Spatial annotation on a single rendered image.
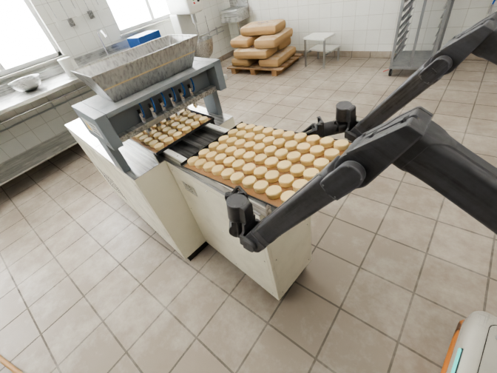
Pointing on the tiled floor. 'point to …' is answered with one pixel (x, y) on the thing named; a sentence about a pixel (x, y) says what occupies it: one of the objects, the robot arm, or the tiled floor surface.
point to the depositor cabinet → (151, 186)
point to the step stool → (321, 46)
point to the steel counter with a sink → (18, 98)
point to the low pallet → (266, 66)
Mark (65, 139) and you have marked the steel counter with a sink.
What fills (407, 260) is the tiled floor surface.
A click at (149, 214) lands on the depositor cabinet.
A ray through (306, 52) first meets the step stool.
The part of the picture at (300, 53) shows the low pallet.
